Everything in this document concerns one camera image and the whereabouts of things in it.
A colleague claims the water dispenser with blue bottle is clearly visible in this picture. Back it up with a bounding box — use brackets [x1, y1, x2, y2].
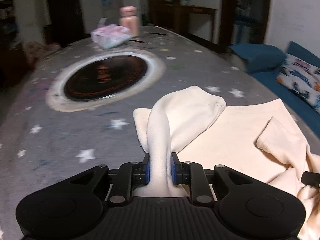
[99, 0, 113, 25]

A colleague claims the round black induction cooktop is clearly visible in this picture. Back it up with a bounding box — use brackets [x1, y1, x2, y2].
[46, 49, 167, 112]

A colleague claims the pink tissue pack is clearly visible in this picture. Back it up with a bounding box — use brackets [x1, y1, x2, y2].
[91, 24, 132, 50]

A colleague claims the butterfly print pillow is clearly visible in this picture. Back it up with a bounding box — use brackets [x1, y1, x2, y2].
[276, 54, 319, 113]

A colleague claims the black cable on table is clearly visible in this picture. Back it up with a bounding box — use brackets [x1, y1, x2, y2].
[130, 31, 171, 45]

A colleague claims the dark wooden side table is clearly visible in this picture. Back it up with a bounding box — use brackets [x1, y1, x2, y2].
[150, 3, 217, 43]

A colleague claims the pink thermos bottle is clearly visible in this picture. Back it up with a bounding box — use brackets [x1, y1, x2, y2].
[119, 6, 140, 37]

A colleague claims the blue sofa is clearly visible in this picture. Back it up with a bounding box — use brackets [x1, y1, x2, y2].
[228, 43, 319, 136]

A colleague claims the cream white sweatshirt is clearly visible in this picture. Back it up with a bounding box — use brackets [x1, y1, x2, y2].
[133, 86, 319, 239]

